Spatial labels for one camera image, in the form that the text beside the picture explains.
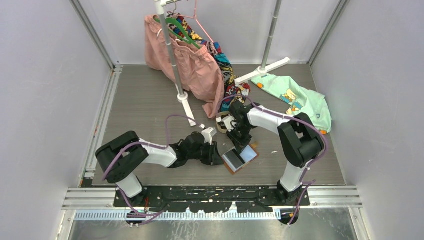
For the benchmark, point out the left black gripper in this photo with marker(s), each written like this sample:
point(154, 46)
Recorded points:
point(213, 157)

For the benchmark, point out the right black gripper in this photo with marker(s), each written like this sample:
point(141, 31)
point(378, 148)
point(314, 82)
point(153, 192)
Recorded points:
point(239, 144)

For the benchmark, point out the brown leather card holder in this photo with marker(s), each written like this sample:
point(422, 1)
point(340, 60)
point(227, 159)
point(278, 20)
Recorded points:
point(248, 154)

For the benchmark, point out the beige oval card tray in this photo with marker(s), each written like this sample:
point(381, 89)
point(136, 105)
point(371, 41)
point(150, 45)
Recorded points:
point(220, 127)

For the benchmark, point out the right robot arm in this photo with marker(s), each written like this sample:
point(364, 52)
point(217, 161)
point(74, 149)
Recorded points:
point(300, 140)

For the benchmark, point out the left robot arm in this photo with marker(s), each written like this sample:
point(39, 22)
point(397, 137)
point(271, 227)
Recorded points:
point(120, 157)

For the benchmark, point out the colourful comic print garment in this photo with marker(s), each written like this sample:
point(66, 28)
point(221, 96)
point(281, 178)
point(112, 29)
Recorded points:
point(232, 91)

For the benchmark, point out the mint cartoon print cloth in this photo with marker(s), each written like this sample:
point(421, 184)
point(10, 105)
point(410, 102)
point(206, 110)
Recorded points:
point(299, 99)

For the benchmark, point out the pink skirt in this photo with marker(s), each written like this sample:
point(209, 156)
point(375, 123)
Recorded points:
point(198, 70)

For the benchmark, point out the green clothes hanger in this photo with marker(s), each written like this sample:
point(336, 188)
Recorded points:
point(182, 34)

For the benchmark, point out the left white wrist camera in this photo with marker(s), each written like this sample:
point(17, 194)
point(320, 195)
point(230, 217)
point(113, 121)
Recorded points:
point(208, 134)

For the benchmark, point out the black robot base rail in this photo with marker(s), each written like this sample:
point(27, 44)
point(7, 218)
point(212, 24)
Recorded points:
point(211, 199)

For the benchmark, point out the white clothes rack right post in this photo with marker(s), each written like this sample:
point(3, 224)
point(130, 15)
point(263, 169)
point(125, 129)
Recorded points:
point(264, 68)

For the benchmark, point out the white clothes rack post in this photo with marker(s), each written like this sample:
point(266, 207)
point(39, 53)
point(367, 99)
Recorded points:
point(264, 68)
point(182, 96)

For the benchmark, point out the pink wire hanger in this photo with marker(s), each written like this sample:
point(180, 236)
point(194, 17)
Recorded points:
point(195, 17)

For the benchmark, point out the white clothes rack left post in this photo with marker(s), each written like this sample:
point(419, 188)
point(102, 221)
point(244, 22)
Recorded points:
point(182, 96)

